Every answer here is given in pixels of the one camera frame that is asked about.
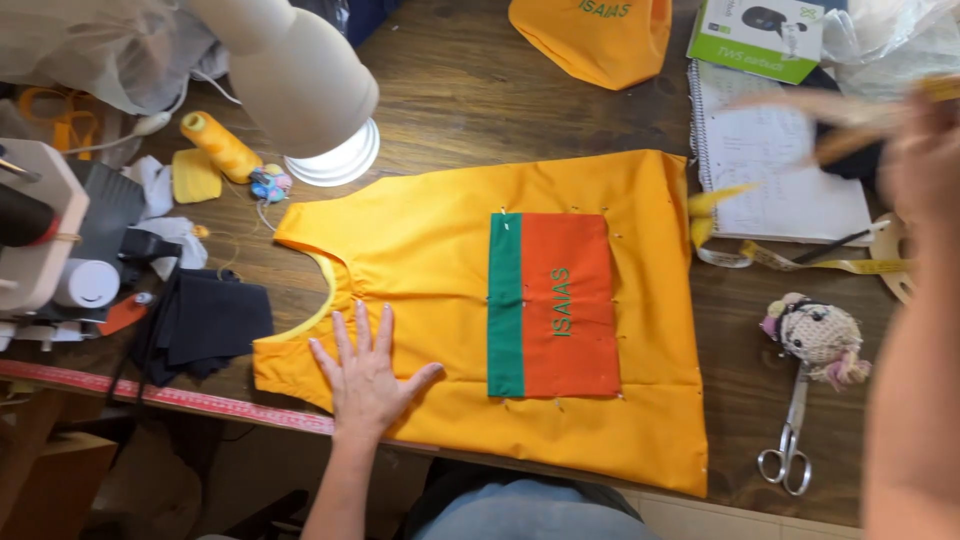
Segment white lamp cable with switch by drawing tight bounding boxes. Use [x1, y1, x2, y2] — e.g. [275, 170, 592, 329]
[61, 69, 243, 156]

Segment red measuring tape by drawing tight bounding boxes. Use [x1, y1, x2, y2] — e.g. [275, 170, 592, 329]
[0, 358, 440, 453]

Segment person's blue jeans lap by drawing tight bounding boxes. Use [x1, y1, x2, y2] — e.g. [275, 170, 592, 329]
[408, 459, 661, 540]

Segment black pouch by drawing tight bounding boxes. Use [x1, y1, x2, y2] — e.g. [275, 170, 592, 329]
[813, 66, 886, 183]

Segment wooden curve template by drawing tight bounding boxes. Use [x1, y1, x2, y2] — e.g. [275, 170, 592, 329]
[870, 213, 918, 306]

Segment orange handled scissors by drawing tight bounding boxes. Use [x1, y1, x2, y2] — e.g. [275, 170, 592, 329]
[16, 84, 100, 162]

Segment tan wooden ruler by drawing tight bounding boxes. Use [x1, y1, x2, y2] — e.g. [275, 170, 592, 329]
[731, 73, 960, 168]

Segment black fabric pile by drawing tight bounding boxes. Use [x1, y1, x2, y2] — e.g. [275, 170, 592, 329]
[105, 268, 276, 406]

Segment colourful pincushion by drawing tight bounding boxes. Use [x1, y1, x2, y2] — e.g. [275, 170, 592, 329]
[249, 163, 294, 204]

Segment orange tool handle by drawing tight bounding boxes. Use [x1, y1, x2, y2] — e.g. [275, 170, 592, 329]
[97, 291, 156, 337]

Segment yellow thread cone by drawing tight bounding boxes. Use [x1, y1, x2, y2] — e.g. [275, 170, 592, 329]
[179, 111, 264, 186]

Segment silver scissors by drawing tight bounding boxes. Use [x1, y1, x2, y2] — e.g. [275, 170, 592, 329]
[756, 366, 813, 497]

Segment clear plastic bag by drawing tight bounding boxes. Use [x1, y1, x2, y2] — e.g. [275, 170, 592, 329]
[821, 0, 960, 102]

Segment yellow cloth piece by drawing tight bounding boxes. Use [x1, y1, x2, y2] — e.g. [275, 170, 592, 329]
[171, 147, 224, 205]

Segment black pencil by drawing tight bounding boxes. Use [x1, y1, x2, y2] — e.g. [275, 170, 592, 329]
[792, 228, 873, 265]

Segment yellow sleeveless garment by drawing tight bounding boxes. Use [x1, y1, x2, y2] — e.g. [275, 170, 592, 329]
[252, 148, 710, 499]

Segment white spiral notebook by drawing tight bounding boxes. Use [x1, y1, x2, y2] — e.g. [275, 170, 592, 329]
[687, 60, 876, 247]

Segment person's left hand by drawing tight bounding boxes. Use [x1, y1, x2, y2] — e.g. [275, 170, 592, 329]
[308, 300, 446, 445]

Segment sheer grey fabric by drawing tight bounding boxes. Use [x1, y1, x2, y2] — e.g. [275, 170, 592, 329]
[0, 0, 231, 117]

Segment white cloth scraps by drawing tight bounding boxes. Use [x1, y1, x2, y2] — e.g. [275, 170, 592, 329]
[120, 155, 210, 282]

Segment yellow fabric scraps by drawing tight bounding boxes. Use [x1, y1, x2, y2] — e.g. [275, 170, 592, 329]
[687, 182, 760, 250]

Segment brown wooden box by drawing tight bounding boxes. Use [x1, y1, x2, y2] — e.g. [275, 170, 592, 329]
[0, 430, 120, 540]

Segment person's right hand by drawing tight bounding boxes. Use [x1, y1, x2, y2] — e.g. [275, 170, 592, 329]
[879, 81, 960, 232]

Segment white sewing machine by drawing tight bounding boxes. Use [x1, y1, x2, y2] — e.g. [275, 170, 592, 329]
[0, 138, 185, 352]

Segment folded yellow garment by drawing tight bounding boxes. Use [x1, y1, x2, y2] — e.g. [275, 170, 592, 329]
[507, 0, 674, 92]

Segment green and white earbuds box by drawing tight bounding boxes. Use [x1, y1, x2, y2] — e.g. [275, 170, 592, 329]
[686, 0, 827, 86]

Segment yellow measuring tape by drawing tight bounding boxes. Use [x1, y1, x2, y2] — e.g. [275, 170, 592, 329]
[694, 238, 912, 276]

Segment orange and green pocket patch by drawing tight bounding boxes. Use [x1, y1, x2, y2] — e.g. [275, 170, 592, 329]
[486, 212, 623, 399]

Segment crochet doll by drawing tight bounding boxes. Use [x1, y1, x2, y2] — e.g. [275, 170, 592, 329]
[759, 292, 873, 393]

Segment beige desk lamp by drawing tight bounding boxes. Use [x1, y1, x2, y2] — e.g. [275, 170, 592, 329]
[184, 0, 381, 188]

